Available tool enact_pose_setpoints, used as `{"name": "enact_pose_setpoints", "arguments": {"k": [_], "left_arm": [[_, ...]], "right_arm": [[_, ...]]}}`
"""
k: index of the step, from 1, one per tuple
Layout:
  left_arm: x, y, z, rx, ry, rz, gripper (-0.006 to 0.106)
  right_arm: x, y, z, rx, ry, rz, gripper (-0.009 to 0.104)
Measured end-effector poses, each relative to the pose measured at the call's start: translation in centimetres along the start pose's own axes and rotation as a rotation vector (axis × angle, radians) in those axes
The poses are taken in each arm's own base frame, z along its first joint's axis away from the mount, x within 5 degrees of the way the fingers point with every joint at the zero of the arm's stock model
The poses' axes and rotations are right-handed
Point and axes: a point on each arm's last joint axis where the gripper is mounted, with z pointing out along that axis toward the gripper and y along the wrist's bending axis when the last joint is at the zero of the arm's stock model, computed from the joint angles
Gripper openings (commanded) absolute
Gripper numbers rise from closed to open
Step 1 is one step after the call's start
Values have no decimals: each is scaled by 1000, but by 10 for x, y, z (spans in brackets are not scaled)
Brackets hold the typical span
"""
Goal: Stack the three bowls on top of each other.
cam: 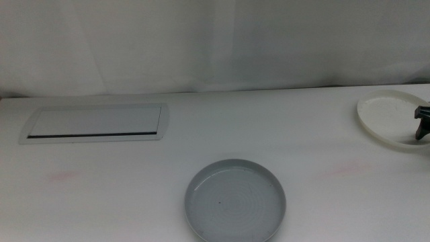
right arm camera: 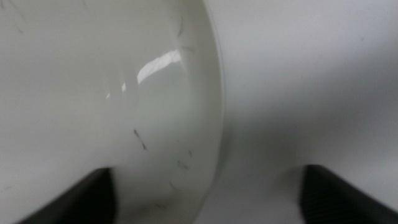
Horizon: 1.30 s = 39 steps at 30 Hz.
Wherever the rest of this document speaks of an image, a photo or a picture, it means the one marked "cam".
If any grey shallow plastic bowl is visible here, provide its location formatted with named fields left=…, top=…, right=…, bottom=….
left=183, top=158, right=287, bottom=242

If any white shallow plastic bowl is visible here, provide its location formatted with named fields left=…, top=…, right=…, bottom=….
left=356, top=88, right=430, bottom=151

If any white fabric backdrop curtain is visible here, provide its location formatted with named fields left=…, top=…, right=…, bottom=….
left=0, top=0, right=430, bottom=98

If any grey table cable hatch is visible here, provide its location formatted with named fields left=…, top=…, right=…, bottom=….
left=18, top=102, right=171, bottom=145

